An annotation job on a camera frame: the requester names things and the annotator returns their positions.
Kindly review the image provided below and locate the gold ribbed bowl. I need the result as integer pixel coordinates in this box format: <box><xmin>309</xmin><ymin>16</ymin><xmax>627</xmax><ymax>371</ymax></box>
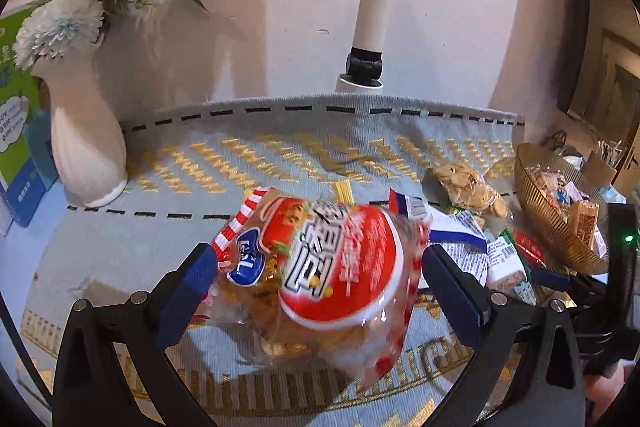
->
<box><xmin>515</xmin><ymin>142</ymin><xmax>611</xmax><ymax>275</ymax></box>

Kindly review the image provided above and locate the dark flat panel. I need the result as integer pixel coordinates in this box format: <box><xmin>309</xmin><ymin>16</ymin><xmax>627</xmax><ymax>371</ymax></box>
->
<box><xmin>557</xmin><ymin>0</ymin><xmax>593</xmax><ymax>112</ymax></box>

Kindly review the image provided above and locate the yellow sachet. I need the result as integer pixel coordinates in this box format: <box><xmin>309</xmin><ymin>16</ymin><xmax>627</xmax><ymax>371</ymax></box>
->
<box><xmin>332</xmin><ymin>181</ymin><xmax>356</xmax><ymax>205</ymax></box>

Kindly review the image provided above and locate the red and green snack packet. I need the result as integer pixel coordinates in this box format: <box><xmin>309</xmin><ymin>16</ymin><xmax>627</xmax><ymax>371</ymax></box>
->
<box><xmin>512</xmin><ymin>229</ymin><xmax>548</xmax><ymax>268</ymax></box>

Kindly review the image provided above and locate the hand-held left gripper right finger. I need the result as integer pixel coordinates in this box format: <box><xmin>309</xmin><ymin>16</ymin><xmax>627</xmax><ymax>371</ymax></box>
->
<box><xmin>424</xmin><ymin>243</ymin><xmax>588</xmax><ymax>427</ymax></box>

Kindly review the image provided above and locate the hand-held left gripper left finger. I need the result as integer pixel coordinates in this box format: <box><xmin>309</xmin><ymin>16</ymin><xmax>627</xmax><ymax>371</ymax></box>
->
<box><xmin>52</xmin><ymin>243</ymin><xmax>221</xmax><ymax>427</ymax></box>

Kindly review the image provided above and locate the red striped noodle snack packet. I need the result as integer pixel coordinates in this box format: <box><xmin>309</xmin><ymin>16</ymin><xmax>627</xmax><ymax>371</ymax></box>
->
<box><xmin>210</xmin><ymin>187</ymin><xmax>433</xmax><ymax>393</ymax></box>

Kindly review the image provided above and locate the brown cardboard box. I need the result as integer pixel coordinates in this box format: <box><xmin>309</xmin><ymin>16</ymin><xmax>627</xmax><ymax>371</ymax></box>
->
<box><xmin>582</xmin><ymin>139</ymin><xmax>626</xmax><ymax>188</ymax></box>

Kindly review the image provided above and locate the clear bag of small biscuits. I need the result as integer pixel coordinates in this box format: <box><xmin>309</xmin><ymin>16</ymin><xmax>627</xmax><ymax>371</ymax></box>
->
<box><xmin>432</xmin><ymin>161</ymin><xmax>511</xmax><ymax>220</ymax></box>

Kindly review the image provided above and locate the blue patterned tablecloth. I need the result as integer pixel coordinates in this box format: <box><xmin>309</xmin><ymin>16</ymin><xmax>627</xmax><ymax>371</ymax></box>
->
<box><xmin>10</xmin><ymin>93</ymin><xmax>621</xmax><ymax>427</ymax></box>

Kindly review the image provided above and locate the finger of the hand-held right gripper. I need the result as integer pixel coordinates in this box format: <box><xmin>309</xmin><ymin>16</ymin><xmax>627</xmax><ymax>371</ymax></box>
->
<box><xmin>531</xmin><ymin>268</ymin><xmax>608</xmax><ymax>305</ymax></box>

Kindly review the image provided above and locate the green biscuit packet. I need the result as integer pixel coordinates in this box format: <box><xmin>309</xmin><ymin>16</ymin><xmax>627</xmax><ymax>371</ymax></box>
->
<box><xmin>486</xmin><ymin>229</ymin><xmax>531</xmax><ymax>298</ymax></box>

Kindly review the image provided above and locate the person's right hand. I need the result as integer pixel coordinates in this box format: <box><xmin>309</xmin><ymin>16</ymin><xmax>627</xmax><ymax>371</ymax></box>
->
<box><xmin>582</xmin><ymin>359</ymin><xmax>633</xmax><ymax>427</ymax></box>

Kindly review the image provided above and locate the blue and white snack packet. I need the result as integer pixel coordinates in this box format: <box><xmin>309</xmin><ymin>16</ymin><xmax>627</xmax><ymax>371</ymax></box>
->
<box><xmin>389</xmin><ymin>188</ymin><xmax>490</xmax><ymax>288</ymax></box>

